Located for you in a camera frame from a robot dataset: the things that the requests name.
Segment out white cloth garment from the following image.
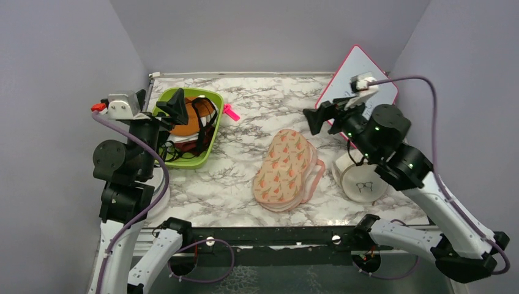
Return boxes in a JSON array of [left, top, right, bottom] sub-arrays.
[[168, 111, 217, 143]]

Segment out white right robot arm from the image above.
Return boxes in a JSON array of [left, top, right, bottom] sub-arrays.
[[303, 99, 510, 284]]

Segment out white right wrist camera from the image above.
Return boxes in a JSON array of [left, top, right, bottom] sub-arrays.
[[345, 72, 379, 109]]

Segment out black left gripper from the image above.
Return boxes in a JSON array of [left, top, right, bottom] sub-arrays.
[[129, 87, 189, 176]]

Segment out orange bra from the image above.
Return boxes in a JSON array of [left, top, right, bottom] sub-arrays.
[[170, 95, 218, 141]]

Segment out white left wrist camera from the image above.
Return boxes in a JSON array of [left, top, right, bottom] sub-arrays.
[[91, 90, 149, 121]]

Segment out dark red bra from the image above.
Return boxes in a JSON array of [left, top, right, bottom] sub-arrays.
[[174, 127, 215, 156]]

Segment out green plastic basket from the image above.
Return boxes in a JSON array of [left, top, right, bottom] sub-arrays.
[[153, 88, 224, 169]]

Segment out pink framed whiteboard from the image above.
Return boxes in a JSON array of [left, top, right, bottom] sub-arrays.
[[315, 44, 400, 151]]

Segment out peach patterned mesh laundry bag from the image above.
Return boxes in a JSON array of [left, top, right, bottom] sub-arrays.
[[252, 129, 326, 213]]

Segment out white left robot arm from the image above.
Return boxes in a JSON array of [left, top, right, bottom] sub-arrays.
[[89, 89, 194, 293]]

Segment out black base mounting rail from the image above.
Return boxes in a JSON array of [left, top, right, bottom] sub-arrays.
[[170, 226, 388, 267]]

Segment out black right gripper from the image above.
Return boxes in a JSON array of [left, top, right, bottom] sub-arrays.
[[303, 92, 378, 162]]

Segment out pink plastic clip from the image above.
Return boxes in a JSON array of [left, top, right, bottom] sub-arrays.
[[223, 104, 241, 122]]

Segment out black bra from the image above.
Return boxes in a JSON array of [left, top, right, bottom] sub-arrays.
[[158, 140, 188, 162]]

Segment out white round mesh bag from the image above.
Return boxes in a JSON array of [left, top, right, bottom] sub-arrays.
[[143, 167, 170, 227]]

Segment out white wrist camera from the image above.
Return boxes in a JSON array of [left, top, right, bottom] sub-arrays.
[[91, 90, 149, 121], [345, 72, 379, 109]]

